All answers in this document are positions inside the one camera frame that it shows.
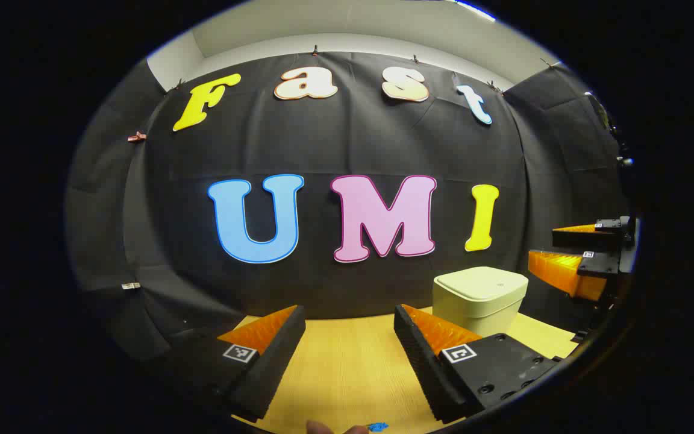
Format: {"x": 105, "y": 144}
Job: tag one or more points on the green desktop garbage bin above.
{"x": 479, "y": 295}

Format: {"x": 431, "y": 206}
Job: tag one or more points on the copper cloth clip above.
{"x": 136, "y": 137}

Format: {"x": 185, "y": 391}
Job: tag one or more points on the blue paper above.
{"x": 377, "y": 427}

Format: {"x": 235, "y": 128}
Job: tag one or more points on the black backdrop cloth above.
{"x": 323, "y": 150}

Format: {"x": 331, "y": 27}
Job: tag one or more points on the wooden desktop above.
{"x": 347, "y": 374}

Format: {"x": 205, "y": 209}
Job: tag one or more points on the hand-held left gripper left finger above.
{"x": 275, "y": 361}

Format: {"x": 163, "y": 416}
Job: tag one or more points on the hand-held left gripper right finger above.
{"x": 425, "y": 367}

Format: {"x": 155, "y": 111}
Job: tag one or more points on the small white cloth clip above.
{"x": 131, "y": 286}

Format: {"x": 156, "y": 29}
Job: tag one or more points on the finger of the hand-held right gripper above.
{"x": 588, "y": 236}
{"x": 564, "y": 271}

